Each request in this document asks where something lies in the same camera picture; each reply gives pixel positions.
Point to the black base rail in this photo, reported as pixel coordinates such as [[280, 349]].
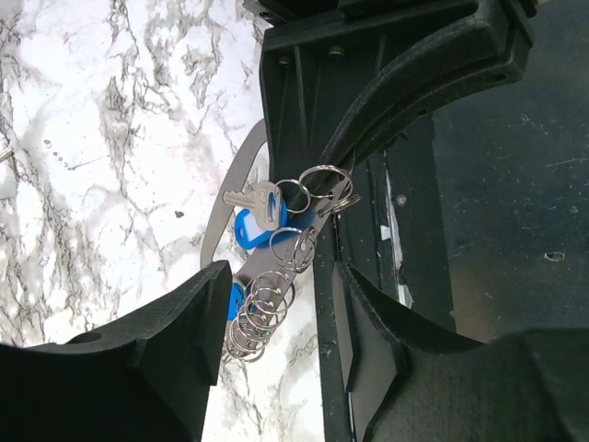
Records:
[[480, 220]]

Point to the blue key tag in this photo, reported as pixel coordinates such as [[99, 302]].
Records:
[[237, 298]]

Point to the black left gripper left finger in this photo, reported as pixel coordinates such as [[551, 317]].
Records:
[[143, 377]]

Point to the silver key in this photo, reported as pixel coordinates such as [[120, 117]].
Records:
[[264, 201]]

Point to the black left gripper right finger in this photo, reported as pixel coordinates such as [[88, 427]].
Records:
[[408, 379]]

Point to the black tag key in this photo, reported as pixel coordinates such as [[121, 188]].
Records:
[[6, 153]]

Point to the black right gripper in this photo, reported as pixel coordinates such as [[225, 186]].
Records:
[[341, 79]]

